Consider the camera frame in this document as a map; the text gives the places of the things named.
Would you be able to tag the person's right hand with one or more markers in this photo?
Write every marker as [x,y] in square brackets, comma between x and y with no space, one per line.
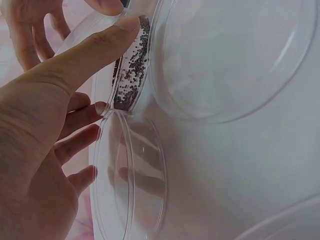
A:
[27,30]

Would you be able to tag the person's left hand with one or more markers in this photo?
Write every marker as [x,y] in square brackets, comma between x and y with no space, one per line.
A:
[32,140]

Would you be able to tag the person's right fingers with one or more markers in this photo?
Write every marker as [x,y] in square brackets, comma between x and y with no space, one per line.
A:
[50,30]

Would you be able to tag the clear petri dish with seeds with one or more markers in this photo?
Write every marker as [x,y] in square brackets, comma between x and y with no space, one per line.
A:
[130,82]

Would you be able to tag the pile of small dark seeds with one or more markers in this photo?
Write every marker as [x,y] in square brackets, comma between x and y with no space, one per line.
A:
[132,75]

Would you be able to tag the large clear petri dish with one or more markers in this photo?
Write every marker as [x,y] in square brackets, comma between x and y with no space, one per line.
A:
[225,57]

